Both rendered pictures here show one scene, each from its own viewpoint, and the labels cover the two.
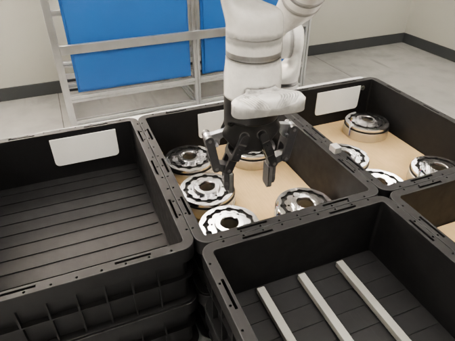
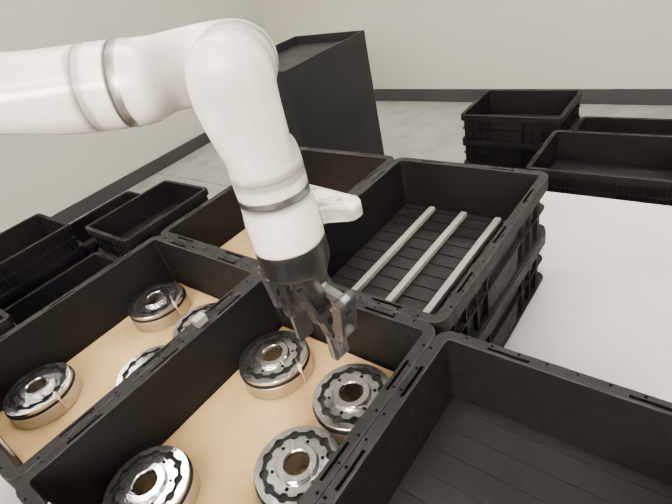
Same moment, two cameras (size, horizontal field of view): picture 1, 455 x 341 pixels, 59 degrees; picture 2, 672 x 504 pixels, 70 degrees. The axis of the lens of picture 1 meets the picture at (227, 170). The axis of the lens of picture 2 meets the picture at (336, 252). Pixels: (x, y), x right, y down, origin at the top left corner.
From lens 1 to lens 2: 0.73 m
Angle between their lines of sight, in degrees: 87
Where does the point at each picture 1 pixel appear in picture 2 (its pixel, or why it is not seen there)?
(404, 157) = (115, 344)
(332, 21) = not seen: outside the picture
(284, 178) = (205, 425)
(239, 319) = (478, 266)
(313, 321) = not seen: hidden behind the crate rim
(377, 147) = (93, 373)
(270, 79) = not seen: hidden behind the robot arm
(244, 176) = (218, 475)
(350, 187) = (250, 307)
